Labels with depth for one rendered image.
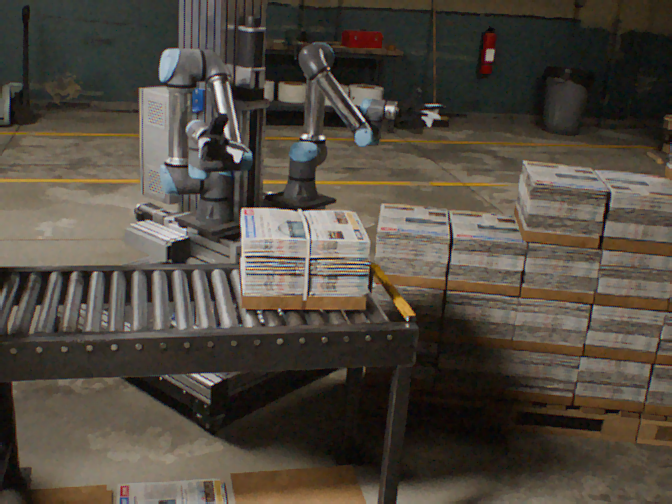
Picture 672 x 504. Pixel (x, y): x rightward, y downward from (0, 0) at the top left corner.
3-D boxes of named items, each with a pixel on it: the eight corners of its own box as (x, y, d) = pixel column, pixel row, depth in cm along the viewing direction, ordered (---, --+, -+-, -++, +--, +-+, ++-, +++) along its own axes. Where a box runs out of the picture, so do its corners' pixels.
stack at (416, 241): (364, 371, 377) (380, 201, 348) (614, 397, 370) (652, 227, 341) (359, 415, 340) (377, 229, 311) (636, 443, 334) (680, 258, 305)
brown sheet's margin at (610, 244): (583, 219, 342) (585, 209, 341) (651, 226, 340) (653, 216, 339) (601, 248, 307) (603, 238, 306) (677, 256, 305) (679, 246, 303)
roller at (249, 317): (244, 280, 274) (244, 267, 273) (263, 343, 232) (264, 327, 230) (229, 281, 273) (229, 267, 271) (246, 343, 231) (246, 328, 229)
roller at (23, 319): (44, 284, 259) (43, 270, 258) (26, 351, 217) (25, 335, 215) (28, 284, 258) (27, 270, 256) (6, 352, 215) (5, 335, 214)
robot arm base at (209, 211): (186, 217, 312) (187, 192, 309) (216, 210, 323) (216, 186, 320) (212, 227, 304) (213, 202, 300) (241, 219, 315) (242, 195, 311)
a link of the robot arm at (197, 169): (223, 179, 277) (223, 148, 273) (191, 181, 272) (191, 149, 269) (216, 173, 284) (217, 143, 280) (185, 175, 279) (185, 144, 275)
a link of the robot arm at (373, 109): (362, 115, 349) (364, 96, 346) (387, 118, 346) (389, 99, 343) (358, 118, 341) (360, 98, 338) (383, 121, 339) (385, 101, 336)
